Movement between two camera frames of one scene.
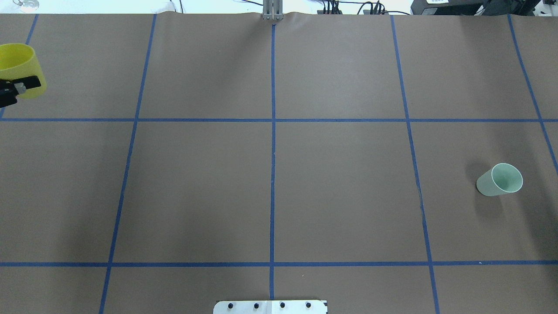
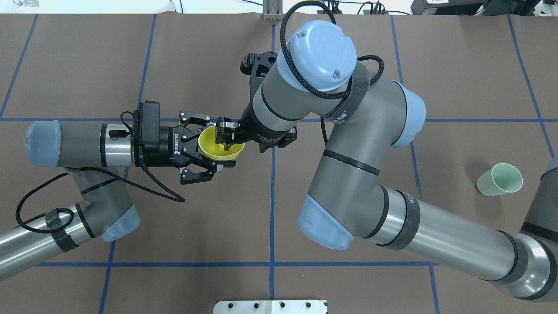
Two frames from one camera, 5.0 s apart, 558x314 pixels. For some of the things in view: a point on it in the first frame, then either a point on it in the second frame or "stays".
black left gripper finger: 10,88 → 173,140
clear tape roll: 28,6 stays
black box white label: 447,7 stays
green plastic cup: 502,178 stays
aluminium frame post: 272,10 stays
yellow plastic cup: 18,61 → 212,150
